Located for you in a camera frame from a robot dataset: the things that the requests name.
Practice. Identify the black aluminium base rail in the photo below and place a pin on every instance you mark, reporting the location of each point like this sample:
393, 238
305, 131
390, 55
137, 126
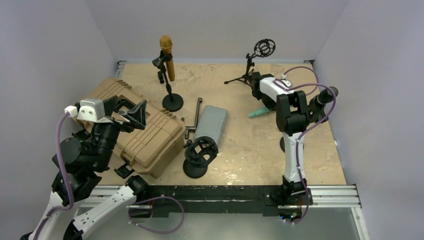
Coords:
158, 201

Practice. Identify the black clip stand round base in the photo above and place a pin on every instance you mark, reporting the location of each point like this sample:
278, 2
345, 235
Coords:
172, 102

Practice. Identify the black shock mount round base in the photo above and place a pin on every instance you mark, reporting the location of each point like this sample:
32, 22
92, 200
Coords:
199, 153

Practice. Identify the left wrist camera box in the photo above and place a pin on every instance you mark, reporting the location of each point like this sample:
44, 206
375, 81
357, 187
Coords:
91, 110

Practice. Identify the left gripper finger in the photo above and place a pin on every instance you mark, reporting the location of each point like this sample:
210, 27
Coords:
109, 105
136, 116

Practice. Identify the tan hard case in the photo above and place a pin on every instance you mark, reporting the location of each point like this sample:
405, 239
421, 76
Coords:
148, 151

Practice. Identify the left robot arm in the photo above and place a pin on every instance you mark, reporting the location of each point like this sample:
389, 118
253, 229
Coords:
80, 160

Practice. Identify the grey plastic case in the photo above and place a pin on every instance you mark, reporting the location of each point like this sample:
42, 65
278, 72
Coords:
211, 123

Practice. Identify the black tripod shock mount stand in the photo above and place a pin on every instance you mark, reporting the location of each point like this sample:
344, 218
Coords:
262, 49

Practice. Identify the teal microphone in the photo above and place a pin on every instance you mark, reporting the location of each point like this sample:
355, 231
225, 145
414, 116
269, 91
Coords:
258, 112

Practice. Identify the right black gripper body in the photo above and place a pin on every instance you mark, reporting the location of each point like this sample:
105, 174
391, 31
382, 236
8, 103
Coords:
259, 95

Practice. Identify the black microphone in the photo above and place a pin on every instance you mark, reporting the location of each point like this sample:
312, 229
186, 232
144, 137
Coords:
323, 97

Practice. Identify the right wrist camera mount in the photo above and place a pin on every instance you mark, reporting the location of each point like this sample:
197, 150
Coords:
286, 82

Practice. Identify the small black adapter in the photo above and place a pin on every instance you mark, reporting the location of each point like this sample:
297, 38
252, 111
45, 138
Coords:
160, 77

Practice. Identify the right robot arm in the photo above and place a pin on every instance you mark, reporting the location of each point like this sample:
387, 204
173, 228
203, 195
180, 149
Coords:
294, 179

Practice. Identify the gold microphone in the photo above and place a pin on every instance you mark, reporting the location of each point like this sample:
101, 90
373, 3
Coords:
166, 46

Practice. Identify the black stand with round base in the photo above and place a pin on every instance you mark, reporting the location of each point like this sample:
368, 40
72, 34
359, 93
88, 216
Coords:
294, 115

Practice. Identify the grey metal T-bar tool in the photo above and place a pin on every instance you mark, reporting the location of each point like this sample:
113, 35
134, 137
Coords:
192, 129

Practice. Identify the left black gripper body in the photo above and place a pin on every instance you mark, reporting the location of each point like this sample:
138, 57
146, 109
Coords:
106, 136

